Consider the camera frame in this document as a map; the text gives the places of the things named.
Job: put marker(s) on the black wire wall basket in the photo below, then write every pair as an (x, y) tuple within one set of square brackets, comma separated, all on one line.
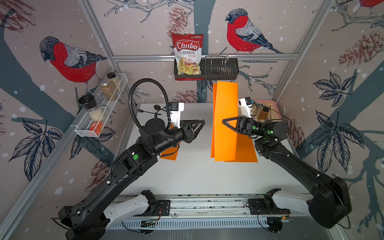
[(212, 69)]

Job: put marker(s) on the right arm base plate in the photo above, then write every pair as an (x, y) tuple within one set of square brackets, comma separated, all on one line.
[(265, 207)]

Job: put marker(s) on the small red packet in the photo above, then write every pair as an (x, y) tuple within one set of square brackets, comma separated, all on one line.
[(96, 127)]

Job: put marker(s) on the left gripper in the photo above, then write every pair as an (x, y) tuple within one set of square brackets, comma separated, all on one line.
[(187, 129)]

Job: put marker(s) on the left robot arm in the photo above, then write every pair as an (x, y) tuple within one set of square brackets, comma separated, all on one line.
[(91, 217)]

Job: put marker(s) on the brown spice jar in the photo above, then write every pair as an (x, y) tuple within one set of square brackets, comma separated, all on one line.
[(108, 90)]

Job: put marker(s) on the clear acrylic wall shelf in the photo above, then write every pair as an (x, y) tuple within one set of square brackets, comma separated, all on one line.
[(82, 128)]

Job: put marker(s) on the black spoon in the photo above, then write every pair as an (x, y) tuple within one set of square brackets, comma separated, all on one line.
[(158, 107)]

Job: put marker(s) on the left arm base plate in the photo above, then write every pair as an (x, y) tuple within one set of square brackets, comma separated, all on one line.
[(159, 208)]

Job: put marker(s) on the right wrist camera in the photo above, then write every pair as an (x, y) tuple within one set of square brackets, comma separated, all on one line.
[(245, 107)]

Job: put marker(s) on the pink tray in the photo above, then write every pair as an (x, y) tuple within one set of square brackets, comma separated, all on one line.
[(268, 124)]

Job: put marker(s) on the black fork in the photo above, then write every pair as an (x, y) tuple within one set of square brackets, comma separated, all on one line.
[(154, 113)]

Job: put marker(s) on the black lid rice jar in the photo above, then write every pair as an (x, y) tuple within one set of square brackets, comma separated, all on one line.
[(95, 112)]

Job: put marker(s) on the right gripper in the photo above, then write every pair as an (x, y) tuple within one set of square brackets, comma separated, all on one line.
[(246, 127)]

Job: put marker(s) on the tan spice jar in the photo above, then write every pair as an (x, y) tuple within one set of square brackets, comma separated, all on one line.
[(114, 80)]

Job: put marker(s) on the red cassava chips bag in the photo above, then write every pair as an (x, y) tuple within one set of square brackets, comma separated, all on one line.
[(188, 55)]

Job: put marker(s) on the small amber bottle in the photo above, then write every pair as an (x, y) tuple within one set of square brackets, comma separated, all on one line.
[(264, 113)]

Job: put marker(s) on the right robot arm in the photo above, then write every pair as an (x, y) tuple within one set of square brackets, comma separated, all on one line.
[(331, 200)]

